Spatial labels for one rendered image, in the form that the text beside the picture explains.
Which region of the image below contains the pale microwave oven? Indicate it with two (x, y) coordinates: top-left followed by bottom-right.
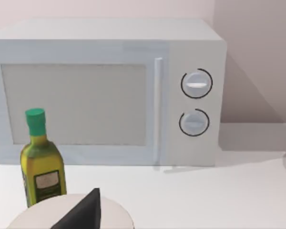
(0, 18), (227, 167)

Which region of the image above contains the yellow bottle with green cap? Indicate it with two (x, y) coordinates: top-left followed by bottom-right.
(20, 107), (67, 208)

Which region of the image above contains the small microwave knob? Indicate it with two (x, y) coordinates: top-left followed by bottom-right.
(178, 108), (211, 137)

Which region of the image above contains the microwave door handle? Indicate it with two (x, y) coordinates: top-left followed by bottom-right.
(153, 56), (163, 165)

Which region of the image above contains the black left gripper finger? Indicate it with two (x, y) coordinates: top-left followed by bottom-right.
(50, 187), (102, 229)

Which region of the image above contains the large microwave knob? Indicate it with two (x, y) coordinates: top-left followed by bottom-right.
(180, 68), (214, 99)

